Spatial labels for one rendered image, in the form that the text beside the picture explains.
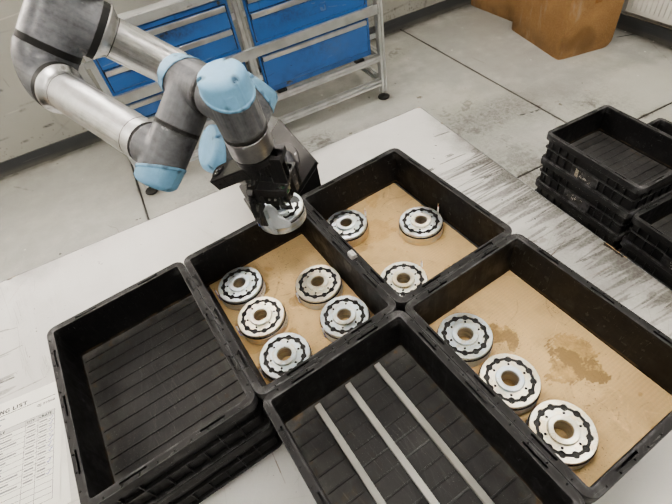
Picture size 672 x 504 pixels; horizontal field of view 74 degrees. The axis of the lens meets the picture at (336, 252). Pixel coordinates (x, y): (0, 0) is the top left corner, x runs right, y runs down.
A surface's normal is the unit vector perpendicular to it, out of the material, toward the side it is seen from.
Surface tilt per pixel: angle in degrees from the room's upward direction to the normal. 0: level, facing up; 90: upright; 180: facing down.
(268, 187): 8
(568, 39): 90
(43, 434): 0
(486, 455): 0
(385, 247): 0
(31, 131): 90
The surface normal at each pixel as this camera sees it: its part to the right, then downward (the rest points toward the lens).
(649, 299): -0.14, -0.66
